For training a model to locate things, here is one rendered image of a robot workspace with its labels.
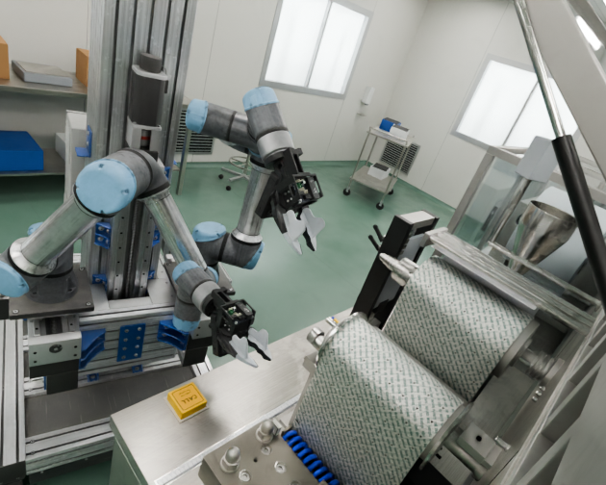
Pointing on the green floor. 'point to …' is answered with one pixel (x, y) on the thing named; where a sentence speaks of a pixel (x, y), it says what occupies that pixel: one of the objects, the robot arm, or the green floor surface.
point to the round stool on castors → (239, 167)
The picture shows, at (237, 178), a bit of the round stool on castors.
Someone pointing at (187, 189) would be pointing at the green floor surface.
